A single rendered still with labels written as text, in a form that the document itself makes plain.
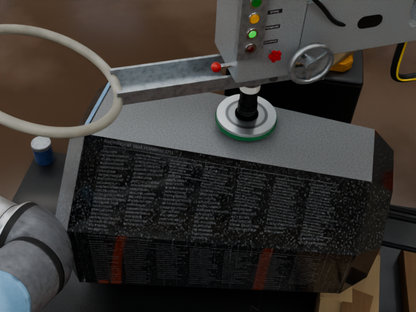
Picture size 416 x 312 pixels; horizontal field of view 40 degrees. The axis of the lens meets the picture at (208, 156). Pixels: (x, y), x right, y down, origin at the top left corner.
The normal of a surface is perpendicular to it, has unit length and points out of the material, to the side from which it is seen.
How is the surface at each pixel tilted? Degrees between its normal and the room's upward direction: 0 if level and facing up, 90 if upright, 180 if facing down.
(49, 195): 0
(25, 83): 0
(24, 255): 27
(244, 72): 90
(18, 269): 32
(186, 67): 90
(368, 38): 90
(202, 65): 90
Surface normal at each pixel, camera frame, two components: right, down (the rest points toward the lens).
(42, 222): 0.26, -0.85
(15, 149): 0.04, -0.67
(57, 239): 0.67, -0.70
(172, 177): -0.11, 0.04
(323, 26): 0.29, 0.71
